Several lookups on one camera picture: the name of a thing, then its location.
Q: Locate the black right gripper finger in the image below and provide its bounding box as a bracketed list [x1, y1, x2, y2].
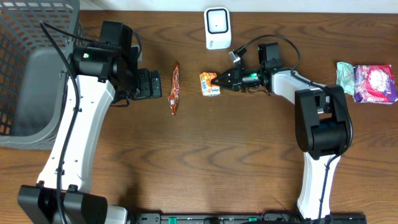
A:
[211, 70, 233, 83]
[211, 81, 233, 91]

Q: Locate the small orange carton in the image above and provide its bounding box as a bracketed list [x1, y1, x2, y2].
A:
[200, 72, 221, 96]

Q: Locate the orange red snack sachet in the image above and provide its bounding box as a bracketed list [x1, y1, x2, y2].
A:
[168, 63, 180, 116]

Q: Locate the teal snack wrapper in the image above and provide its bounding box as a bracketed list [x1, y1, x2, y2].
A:
[336, 62, 354, 96]

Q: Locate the red purple snack packet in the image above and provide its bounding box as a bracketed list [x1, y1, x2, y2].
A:
[353, 65, 397, 105]

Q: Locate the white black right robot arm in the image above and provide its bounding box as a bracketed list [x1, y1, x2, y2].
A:
[211, 42, 353, 223]

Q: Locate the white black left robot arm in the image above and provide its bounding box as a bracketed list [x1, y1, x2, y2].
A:
[17, 21, 162, 223]

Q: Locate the white barcode scanner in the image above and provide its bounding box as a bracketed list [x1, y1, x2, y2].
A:
[203, 7, 232, 50]

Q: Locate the grey plastic mesh basket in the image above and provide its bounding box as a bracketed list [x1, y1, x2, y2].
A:
[1, 0, 85, 149]

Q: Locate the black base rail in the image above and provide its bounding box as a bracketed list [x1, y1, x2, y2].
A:
[127, 212, 368, 224]

